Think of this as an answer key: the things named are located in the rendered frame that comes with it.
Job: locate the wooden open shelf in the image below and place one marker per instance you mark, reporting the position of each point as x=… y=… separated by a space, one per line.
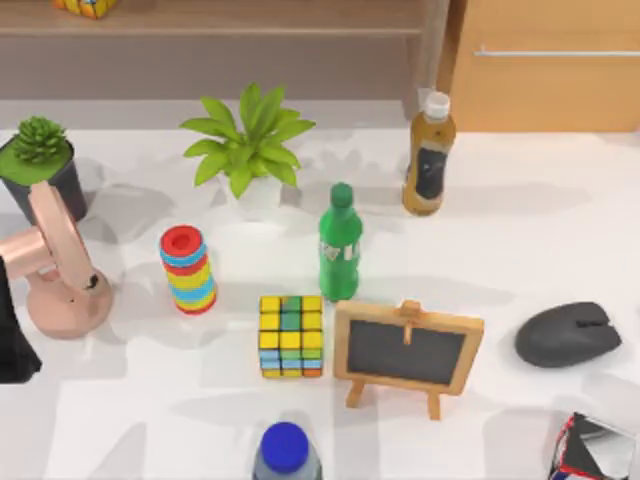
x=215 y=50

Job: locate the clear bottle with blue cap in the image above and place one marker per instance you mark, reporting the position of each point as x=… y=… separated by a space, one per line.
x=286 y=452

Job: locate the succulent in black pot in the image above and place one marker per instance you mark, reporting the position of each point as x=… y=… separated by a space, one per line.
x=45 y=165

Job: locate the stack of coloured rings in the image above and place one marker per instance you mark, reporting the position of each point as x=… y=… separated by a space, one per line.
x=187 y=270

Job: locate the black computer mouse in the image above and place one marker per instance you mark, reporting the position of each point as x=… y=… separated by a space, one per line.
x=567 y=335

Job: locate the wooden framed blackboard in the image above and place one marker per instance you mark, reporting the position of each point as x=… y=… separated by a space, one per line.
x=407 y=345

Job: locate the green bottle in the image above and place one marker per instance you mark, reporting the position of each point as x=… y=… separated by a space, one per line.
x=340 y=250

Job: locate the leafy plant in white pot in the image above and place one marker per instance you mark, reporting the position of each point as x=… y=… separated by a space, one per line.
x=245 y=145

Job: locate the wooden cupboard door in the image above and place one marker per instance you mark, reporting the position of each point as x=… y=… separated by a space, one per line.
x=545 y=75

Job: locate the brown bottle with white cap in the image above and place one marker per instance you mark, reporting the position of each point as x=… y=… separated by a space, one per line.
x=429 y=160

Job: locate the colourful puzzle cube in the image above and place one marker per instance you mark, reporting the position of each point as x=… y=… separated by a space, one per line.
x=291 y=337

